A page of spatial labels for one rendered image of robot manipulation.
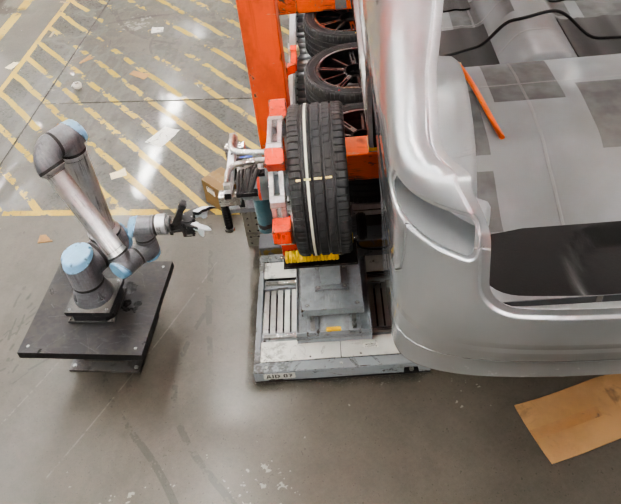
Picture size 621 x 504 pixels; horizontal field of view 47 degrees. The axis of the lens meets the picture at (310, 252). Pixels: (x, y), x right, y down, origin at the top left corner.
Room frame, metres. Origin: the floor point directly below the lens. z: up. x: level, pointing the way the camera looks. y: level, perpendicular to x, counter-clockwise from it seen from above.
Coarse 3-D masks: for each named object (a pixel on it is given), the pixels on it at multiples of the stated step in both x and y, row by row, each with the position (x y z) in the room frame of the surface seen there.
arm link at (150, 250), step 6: (150, 240) 2.30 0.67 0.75; (156, 240) 2.33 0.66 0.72; (132, 246) 2.31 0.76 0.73; (138, 246) 2.30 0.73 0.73; (144, 246) 2.30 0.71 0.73; (150, 246) 2.30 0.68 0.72; (156, 246) 2.32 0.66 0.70; (144, 252) 2.28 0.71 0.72; (150, 252) 2.29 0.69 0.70; (156, 252) 2.31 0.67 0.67; (144, 258) 2.26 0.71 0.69; (150, 258) 2.29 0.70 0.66; (156, 258) 2.30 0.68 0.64
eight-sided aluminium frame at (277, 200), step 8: (272, 120) 2.55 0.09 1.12; (280, 120) 2.54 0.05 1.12; (272, 128) 2.52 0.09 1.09; (280, 128) 2.48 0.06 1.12; (280, 136) 2.42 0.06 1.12; (272, 144) 2.37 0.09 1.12; (280, 144) 2.36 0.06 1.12; (272, 176) 2.27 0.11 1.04; (280, 176) 2.27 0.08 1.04; (272, 184) 2.25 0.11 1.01; (280, 184) 2.25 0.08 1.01; (272, 192) 2.23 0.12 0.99; (280, 192) 2.22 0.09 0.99; (272, 200) 2.20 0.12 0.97; (280, 200) 2.20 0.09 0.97; (272, 208) 2.20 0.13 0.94; (288, 208) 2.56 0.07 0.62; (272, 216) 2.20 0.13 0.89
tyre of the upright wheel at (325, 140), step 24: (288, 120) 2.44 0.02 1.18; (312, 120) 2.42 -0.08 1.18; (336, 120) 2.40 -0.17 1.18; (288, 144) 2.32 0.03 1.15; (312, 144) 2.30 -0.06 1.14; (336, 144) 2.29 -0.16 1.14; (288, 168) 2.24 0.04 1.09; (312, 168) 2.23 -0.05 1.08; (336, 168) 2.21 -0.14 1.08; (312, 192) 2.17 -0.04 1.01; (336, 192) 2.16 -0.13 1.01; (312, 216) 2.14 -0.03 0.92; (336, 216) 2.13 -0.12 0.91; (336, 240) 2.13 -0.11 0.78
